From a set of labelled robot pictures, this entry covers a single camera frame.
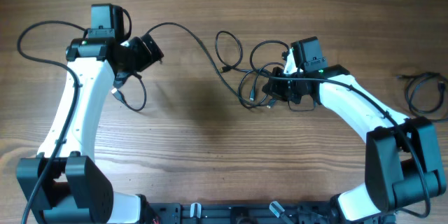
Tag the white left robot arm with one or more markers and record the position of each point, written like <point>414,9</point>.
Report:
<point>62,183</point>

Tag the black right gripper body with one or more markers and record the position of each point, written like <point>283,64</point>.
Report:
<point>276,86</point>

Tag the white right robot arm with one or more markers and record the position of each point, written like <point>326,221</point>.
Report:
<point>403,164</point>

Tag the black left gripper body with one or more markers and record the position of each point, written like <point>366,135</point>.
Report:
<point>139,58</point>

